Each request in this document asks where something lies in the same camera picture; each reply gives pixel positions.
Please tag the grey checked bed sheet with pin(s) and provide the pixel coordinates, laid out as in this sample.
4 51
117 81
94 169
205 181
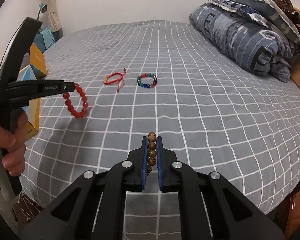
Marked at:
163 77

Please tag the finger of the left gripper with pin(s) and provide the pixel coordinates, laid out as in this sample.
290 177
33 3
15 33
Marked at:
38 88

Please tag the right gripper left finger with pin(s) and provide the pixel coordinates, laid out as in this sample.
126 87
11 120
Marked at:
93 206

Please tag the patterned blue pillow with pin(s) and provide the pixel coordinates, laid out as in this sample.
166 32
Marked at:
273 14

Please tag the beige curtain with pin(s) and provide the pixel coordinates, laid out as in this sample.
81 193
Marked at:
52 15

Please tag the yellow blue cardboard box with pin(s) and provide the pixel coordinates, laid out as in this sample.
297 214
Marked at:
33 69

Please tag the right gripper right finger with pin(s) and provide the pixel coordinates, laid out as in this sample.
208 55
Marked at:
210 206

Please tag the blue desk lamp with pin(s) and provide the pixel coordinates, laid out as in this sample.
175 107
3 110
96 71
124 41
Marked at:
42 9

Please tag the person's left hand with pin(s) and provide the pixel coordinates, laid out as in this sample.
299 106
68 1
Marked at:
14 143

